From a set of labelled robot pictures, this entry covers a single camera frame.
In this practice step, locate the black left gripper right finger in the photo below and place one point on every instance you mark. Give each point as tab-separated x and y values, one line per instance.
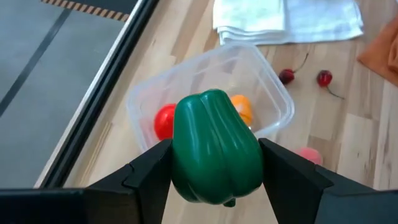
326	202

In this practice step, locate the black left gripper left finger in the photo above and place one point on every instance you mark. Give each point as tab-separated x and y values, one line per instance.
93	205

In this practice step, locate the red tomato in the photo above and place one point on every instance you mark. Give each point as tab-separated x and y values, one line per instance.
164	123

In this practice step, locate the red toy cherry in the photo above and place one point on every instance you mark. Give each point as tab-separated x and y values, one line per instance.
286	76
324	78

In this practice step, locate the green toy bell pepper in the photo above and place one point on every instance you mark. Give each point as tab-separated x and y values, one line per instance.
214	149

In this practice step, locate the orange toy bell pepper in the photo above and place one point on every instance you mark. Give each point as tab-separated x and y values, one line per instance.
242	107

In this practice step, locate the clear plastic tupperware container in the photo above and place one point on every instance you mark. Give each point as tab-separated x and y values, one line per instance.
217	68

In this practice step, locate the pink toy peach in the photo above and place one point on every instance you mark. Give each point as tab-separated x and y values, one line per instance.
311	155

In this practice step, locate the orange folded cloth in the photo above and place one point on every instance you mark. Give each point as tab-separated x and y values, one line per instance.
385	53

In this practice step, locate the white folded towel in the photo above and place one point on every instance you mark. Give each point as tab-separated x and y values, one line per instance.
280	18

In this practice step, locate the striped hazard floor tape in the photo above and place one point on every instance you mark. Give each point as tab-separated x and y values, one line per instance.
87	8

